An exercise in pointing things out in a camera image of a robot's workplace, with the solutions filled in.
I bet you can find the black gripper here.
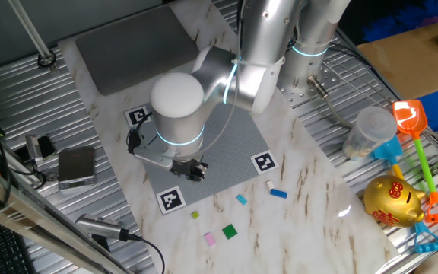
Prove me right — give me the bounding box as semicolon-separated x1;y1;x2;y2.
170;158;210;183

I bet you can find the grey Lego baseplate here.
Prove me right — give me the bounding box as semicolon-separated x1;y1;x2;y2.
122;100;280;216

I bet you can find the green Lego plate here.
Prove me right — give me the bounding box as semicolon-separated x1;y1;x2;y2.
221;223;239;241

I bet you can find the black white ArUco marker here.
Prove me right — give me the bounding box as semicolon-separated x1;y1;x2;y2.
155;185;187;216
249;149;280;176
122;106;153;128

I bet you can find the silver digital scale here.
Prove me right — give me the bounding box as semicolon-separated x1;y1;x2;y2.
57;145;97;191

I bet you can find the grey fabric pad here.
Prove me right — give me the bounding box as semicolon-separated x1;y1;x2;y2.
75;4;200;96

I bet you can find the clear plastic cup with bricks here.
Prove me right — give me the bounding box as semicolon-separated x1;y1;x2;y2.
342;105;398;161

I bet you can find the gold piggy bank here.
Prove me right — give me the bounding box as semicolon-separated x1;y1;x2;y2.
363;174;427;229

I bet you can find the silver metal pole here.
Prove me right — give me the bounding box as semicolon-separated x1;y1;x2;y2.
8;0;59;73

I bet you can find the brown cardboard box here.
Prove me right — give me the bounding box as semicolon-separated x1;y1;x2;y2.
357;17;438;100

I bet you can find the blue fuzzy fabric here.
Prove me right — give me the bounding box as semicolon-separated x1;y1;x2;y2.
362;0;438;43

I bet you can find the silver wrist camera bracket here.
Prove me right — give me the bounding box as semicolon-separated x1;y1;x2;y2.
126;128;177;170

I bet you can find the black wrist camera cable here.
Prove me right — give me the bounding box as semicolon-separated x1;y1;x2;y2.
126;110;154;155

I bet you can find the silver depth camera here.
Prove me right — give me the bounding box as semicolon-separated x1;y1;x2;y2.
75;213;131;241

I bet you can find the grey robot conduit cable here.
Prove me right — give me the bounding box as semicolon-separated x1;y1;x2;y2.
306;75;355;129

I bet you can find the perforated metal robot base plate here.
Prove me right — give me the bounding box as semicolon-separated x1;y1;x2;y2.
278;47;344;110

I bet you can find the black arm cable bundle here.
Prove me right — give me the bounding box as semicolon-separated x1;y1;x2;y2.
287;14;300;50

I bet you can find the aluminium frame bar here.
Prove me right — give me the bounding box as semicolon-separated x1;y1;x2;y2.
0;155;132;274

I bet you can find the blue toy shovel yellow handle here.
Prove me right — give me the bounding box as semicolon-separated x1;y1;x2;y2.
369;135;438;255

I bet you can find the orange toy shovel green handle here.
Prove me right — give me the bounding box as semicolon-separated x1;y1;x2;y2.
392;99;438;224

